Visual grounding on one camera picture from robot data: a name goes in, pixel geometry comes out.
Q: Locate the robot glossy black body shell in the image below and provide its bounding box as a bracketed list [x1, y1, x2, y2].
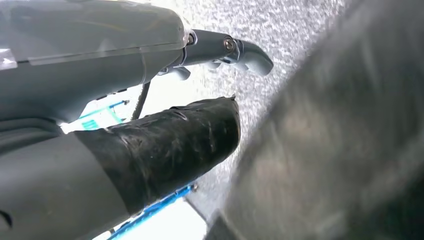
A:
[203, 0, 424, 240]

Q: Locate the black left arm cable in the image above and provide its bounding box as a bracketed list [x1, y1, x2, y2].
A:
[130, 81, 152, 121]

